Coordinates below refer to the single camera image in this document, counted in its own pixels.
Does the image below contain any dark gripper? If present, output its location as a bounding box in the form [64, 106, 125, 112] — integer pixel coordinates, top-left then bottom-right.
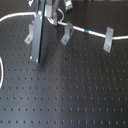
[27, 0, 75, 27]

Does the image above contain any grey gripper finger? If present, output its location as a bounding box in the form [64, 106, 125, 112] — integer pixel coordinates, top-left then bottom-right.
[31, 0, 45, 63]

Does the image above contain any white cable with blue band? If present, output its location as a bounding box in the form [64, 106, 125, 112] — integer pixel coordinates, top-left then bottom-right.
[0, 8, 128, 88]

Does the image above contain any left metal cable clip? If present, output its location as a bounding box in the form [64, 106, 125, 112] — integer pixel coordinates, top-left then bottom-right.
[24, 24, 34, 45]

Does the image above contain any metal cable clip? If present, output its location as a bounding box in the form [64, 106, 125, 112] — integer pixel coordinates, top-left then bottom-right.
[103, 27, 114, 53]
[24, 24, 34, 45]
[61, 22, 74, 45]

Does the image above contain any middle metal cable clip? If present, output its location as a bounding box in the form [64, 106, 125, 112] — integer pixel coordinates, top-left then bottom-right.
[61, 22, 74, 45]

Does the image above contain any right metal cable clip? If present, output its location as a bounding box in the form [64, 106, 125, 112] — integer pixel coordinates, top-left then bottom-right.
[103, 27, 114, 53]

